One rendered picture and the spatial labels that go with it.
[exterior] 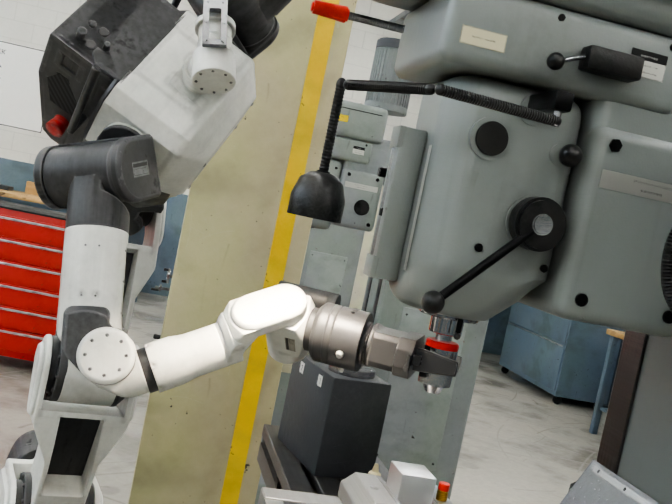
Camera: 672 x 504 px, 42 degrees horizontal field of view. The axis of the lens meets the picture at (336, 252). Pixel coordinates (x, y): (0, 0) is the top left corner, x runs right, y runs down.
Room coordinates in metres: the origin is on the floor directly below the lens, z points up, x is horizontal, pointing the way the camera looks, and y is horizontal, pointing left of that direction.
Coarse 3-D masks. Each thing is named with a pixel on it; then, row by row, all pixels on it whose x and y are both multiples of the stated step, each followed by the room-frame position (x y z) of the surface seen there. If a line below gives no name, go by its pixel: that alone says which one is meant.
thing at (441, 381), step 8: (440, 352) 1.20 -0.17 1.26; (448, 352) 1.20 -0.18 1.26; (456, 352) 1.21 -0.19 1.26; (424, 376) 1.21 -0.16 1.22; (432, 376) 1.20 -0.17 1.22; (440, 376) 1.20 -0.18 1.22; (448, 376) 1.20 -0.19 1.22; (432, 384) 1.20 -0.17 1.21; (440, 384) 1.20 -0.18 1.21; (448, 384) 1.21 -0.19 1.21
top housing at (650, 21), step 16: (384, 0) 1.27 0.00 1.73; (400, 0) 1.25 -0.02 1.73; (416, 0) 1.23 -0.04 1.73; (544, 0) 1.11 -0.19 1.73; (560, 0) 1.11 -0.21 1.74; (576, 0) 1.11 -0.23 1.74; (592, 0) 1.11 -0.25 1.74; (608, 0) 1.11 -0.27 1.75; (624, 0) 1.11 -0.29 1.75; (640, 0) 1.12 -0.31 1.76; (656, 0) 1.12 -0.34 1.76; (592, 16) 1.13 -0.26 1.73; (608, 16) 1.13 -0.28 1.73; (624, 16) 1.12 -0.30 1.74; (640, 16) 1.12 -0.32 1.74; (656, 16) 1.13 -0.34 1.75; (656, 32) 1.15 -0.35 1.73
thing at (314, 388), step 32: (288, 384) 1.75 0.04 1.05; (320, 384) 1.61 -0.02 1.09; (352, 384) 1.57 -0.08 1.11; (384, 384) 1.60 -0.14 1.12; (288, 416) 1.72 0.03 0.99; (320, 416) 1.58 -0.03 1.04; (352, 416) 1.58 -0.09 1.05; (384, 416) 1.60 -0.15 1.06; (288, 448) 1.69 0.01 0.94; (320, 448) 1.56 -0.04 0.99; (352, 448) 1.58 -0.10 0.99
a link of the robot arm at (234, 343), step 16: (272, 288) 1.25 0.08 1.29; (288, 288) 1.25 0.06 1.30; (240, 304) 1.23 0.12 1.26; (256, 304) 1.23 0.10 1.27; (272, 304) 1.23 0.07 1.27; (288, 304) 1.23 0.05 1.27; (304, 304) 1.23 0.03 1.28; (224, 320) 1.23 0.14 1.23; (240, 320) 1.21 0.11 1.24; (256, 320) 1.21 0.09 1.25; (272, 320) 1.21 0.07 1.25; (288, 320) 1.22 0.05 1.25; (224, 336) 1.22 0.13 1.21; (240, 336) 1.20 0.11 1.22; (256, 336) 1.21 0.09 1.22; (240, 352) 1.22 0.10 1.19
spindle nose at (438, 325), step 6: (432, 318) 1.21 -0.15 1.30; (438, 318) 1.20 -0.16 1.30; (432, 324) 1.21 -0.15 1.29; (438, 324) 1.20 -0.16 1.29; (444, 324) 1.20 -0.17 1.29; (450, 324) 1.20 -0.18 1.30; (456, 324) 1.20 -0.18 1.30; (432, 330) 1.21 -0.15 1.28; (438, 330) 1.20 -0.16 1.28; (444, 330) 1.20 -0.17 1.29; (450, 330) 1.20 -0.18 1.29; (462, 330) 1.22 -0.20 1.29
